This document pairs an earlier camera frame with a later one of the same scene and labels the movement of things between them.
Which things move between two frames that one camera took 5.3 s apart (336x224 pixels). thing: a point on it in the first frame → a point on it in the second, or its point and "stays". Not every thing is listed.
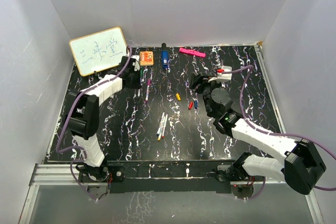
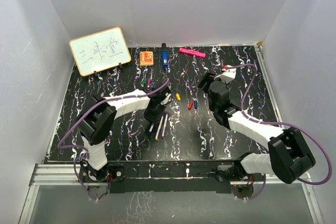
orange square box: [146, 58] stays
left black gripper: [138, 73] → [151, 119]
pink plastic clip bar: [192, 52] stays
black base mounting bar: [164, 177] stays
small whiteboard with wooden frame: [99, 51] stays
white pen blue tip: [157, 132] → [150, 130]
